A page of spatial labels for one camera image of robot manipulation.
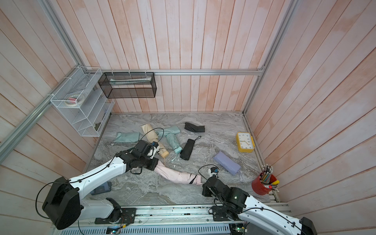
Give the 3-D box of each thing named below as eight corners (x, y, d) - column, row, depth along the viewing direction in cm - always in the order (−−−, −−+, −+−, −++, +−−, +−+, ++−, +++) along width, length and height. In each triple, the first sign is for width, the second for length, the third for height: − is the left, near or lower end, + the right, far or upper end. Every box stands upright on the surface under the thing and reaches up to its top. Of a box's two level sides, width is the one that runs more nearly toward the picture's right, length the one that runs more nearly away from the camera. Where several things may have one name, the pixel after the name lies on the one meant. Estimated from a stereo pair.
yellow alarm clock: (238, 152, 99) (240, 150, 96) (234, 135, 109) (235, 132, 106) (256, 152, 99) (258, 150, 96) (250, 135, 109) (251, 132, 106)
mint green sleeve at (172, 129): (158, 139, 106) (157, 135, 102) (157, 134, 109) (156, 130, 105) (179, 133, 110) (179, 128, 106) (177, 128, 113) (177, 124, 109)
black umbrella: (178, 156, 97) (178, 154, 95) (192, 134, 109) (192, 132, 107) (187, 161, 95) (187, 159, 93) (200, 138, 107) (200, 136, 105)
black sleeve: (183, 129, 112) (183, 126, 110) (185, 124, 115) (185, 122, 113) (204, 133, 110) (204, 130, 107) (205, 128, 113) (205, 125, 110)
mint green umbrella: (175, 154, 98) (174, 151, 95) (165, 137, 106) (165, 135, 104) (182, 150, 99) (182, 148, 97) (172, 134, 108) (172, 132, 105)
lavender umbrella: (212, 160, 96) (213, 158, 93) (218, 153, 99) (219, 151, 97) (234, 176, 89) (236, 174, 87) (240, 168, 92) (241, 166, 90)
